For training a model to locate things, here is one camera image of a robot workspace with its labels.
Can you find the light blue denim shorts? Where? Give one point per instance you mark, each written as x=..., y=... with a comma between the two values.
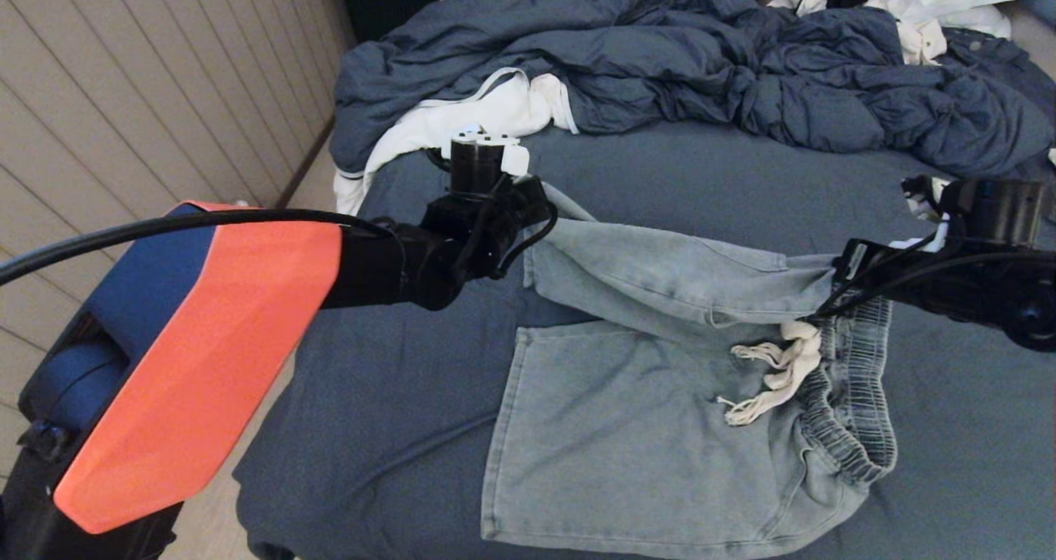
x=619, y=428

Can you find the blue pillow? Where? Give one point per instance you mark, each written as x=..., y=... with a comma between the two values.
x=1046, y=7

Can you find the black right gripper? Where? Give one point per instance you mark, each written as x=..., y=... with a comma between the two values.
x=907, y=284

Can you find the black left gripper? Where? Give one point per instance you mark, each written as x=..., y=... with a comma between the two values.
x=478, y=238

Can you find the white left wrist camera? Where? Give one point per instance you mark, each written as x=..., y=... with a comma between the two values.
x=516, y=160

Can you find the cream button shirt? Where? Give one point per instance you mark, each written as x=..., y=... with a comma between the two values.
x=920, y=44

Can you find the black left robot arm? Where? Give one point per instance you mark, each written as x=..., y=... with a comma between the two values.
x=206, y=362

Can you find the crumpled dark blue duvet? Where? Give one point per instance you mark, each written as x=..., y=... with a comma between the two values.
x=660, y=49

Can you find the dark blue bed sheet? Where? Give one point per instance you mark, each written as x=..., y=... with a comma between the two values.
x=701, y=181

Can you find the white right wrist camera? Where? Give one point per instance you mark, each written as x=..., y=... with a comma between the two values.
x=928, y=201

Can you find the dark blue denim jacket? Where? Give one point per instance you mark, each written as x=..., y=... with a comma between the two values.
x=994, y=53

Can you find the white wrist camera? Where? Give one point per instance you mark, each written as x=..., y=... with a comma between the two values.
x=928, y=201
x=516, y=160

